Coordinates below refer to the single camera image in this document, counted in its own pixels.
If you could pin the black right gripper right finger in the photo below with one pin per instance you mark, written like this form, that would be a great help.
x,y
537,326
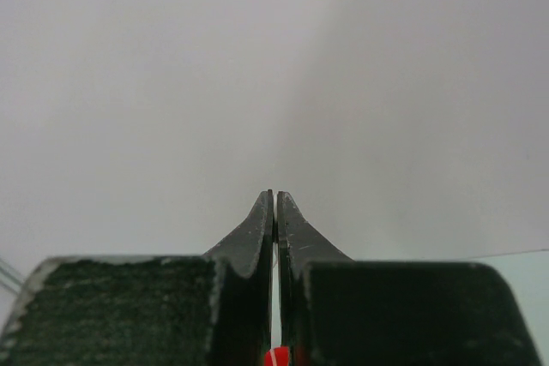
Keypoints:
x,y
339,311

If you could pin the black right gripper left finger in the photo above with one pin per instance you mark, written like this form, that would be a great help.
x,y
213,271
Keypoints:
x,y
209,309

